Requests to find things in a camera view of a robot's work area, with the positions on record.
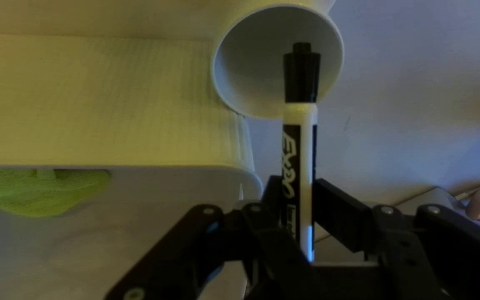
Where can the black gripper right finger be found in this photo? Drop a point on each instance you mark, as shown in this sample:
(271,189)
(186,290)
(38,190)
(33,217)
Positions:
(428,255)

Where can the black dry erase marker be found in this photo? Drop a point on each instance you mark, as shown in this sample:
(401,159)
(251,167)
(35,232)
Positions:
(298,167)

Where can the white plastic storage box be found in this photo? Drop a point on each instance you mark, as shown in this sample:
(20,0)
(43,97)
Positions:
(111,100)

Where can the white ceramic mug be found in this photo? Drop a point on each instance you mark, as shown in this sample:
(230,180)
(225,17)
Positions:
(250,60)

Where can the yellow cloth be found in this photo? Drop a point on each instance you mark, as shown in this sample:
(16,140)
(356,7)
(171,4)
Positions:
(28,192)

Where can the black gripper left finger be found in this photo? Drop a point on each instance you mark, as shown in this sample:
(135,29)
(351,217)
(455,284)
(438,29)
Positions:
(223,255)

